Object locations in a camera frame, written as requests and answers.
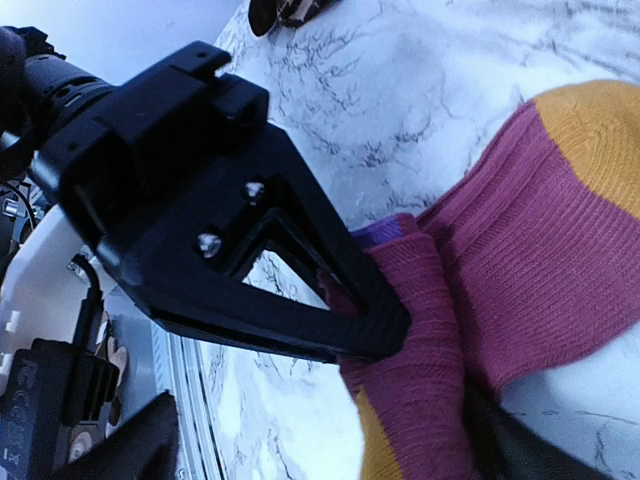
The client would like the aluminium front rail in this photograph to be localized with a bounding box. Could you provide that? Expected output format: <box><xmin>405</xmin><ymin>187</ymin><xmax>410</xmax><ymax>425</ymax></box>
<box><xmin>151</xmin><ymin>324</ymin><xmax>225</xmax><ymax>480</ymax></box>

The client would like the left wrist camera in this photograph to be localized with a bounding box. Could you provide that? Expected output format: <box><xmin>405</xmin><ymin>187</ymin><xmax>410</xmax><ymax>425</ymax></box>
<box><xmin>1</xmin><ymin>207</ymin><xmax>119</xmax><ymax>479</ymax></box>

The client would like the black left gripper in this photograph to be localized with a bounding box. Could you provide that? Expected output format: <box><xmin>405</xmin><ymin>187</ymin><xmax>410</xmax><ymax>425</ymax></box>
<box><xmin>29</xmin><ymin>41</ymin><xmax>269</xmax><ymax>240</ymax></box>

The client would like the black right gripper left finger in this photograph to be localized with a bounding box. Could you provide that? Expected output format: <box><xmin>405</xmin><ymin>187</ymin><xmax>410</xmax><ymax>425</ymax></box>
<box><xmin>50</xmin><ymin>392</ymin><xmax>179</xmax><ymax>480</ymax></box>

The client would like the maroon striped sock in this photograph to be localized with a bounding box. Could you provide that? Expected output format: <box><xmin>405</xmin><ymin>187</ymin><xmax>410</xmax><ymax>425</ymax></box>
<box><xmin>340</xmin><ymin>80</ymin><xmax>639</xmax><ymax>479</ymax></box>

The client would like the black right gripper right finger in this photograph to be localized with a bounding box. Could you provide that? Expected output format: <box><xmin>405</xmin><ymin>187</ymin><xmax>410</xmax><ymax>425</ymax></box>
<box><xmin>463</xmin><ymin>384</ymin><xmax>608</xmax><ymax>480</ymax></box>

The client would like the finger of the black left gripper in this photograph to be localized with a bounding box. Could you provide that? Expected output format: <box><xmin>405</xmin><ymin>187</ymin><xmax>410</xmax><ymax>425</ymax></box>
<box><xmin>97</xmin><ymin>125</ymin><xmax>410</xmax><ymax>363</ymax></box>

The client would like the brown argyle sock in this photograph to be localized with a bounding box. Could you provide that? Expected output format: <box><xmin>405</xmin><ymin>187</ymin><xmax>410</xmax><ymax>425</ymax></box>
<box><xmin>248</xmin><ymin>0</ymin><xmax>335</xmax><ymax>37</ymax></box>

